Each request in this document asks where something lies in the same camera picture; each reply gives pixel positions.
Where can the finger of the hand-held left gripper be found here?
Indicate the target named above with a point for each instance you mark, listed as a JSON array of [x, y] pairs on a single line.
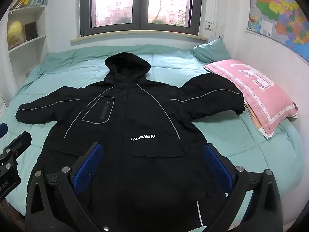
[[18, 142], [3, 130]]

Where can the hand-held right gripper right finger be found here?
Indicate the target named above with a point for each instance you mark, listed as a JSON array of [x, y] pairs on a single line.
[[217, 170]]

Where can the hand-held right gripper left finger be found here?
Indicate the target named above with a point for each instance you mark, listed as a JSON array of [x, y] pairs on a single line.
[[88, 170]]

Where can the black hooded jacket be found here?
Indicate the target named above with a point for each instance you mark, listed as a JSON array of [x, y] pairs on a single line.
[[135, 116]]

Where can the mint green quilt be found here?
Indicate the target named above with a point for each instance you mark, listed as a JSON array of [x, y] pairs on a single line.
[[229, 135]]

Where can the white bookshelf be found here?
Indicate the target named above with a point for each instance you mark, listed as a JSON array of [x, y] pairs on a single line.
[[29, 46]]

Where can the pink printed pillow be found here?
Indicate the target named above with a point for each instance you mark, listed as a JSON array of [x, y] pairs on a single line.
[[256, 89]]

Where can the yellow plush toy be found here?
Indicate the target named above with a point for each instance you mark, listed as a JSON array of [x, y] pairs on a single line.
[[14, 33]]

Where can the black box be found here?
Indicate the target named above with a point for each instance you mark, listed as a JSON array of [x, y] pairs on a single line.
[[31, 30]]

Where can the mint green pillow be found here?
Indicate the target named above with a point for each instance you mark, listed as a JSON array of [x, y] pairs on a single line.
[[212, 50]]

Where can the beige windowsill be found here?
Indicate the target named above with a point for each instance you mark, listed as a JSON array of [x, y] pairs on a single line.
[[135, 35]]

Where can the dark framed window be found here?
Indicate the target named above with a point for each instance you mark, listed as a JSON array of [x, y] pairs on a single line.
[[142, 4]]

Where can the white wall switch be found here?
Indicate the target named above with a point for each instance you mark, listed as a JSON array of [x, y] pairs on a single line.
[[208, 25]]

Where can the colourful wall map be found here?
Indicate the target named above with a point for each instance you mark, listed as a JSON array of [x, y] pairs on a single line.
[[280, 12]]

